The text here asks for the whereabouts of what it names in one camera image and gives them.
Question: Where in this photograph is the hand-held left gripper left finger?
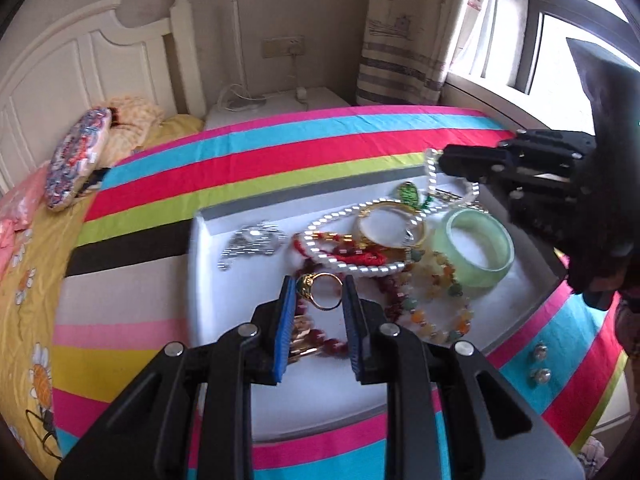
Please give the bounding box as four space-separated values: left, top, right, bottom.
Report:
55 276 297 480

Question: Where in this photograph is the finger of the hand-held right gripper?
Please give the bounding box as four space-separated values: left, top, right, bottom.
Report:
440 130 596 183
507 180 581 248

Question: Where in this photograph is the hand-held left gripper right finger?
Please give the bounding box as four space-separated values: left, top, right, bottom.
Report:
342 276 586 480

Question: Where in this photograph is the gold chain bracelet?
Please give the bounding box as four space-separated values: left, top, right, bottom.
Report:
287 312 323 363

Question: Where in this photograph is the dark red bead bracelet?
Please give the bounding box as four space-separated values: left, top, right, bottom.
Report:
292 275 408 358

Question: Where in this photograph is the gold ring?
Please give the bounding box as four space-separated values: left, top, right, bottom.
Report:
296 272 346 311

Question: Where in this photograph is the white jewelry tray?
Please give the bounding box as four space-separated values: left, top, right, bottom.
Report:
187 175 571 443

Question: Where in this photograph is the multicoloured stone bead bracelet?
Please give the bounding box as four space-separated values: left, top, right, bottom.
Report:
382 247 473 343

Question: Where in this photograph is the white pearl necklace green pendant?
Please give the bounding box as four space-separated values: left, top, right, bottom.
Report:
299 147 483 277

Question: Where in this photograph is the red string bracelet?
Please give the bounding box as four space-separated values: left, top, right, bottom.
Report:
292 232 388 268

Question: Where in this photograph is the gold bangle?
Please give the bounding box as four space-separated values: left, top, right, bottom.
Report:
356 201 428 251

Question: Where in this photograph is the person's right forearm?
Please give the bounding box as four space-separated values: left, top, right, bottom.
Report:
567 240 640 311

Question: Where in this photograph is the silver crystal brooch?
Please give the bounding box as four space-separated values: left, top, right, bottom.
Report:
216 221 288 272

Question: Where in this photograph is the green jade bangle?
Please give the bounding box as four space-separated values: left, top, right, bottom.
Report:
432 208 516 288

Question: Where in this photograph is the dark framed window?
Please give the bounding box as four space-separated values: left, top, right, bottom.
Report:
445 0 640 126

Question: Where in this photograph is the printed beige curtain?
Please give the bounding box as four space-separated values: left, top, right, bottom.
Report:
355 0 533 107

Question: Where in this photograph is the striped colourful cloth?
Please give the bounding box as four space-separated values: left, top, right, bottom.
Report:
50 105 631 480

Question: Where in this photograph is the white nightstand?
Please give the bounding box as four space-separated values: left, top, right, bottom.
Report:
204 86 353 133

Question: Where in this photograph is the plaid cloth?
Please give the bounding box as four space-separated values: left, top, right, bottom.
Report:
572 435 608 471

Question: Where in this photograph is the yellow floral bedsheet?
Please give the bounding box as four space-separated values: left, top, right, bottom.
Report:
0 112 206 480

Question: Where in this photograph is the beige pillow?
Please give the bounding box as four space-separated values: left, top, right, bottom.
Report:
100 95 166 166

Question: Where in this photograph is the round patterned cushion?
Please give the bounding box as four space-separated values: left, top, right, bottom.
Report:
44 107 113 211

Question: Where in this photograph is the white desk lamp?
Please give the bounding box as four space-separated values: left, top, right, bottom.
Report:
215 0 268 111

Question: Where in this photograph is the pink cloth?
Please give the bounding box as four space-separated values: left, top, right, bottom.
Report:
0 175 51 271

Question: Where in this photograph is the white wooden headboard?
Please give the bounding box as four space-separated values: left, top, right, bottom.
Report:
0 0 208 196

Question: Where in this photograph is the white charger cable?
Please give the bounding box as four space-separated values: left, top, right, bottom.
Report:
287 55 311 103

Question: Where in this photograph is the wall socket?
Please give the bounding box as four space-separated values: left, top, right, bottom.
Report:
262 35 306 59

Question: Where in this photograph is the black cable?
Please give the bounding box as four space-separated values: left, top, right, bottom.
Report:
25 407 63 456

